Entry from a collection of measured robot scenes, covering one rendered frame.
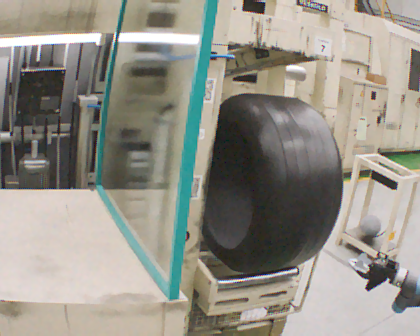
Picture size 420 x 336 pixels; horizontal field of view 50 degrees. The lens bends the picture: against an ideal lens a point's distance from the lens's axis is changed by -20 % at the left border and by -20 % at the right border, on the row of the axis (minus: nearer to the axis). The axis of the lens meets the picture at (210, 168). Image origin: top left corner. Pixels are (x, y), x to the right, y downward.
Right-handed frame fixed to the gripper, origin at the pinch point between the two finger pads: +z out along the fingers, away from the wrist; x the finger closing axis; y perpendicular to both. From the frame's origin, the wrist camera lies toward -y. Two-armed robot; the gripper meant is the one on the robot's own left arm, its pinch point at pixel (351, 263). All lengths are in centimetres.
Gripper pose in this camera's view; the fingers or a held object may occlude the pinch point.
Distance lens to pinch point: 182.3
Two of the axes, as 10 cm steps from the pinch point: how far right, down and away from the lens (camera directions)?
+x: -4.8, 5.2, -7.1
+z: -8.7, -3.6, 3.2
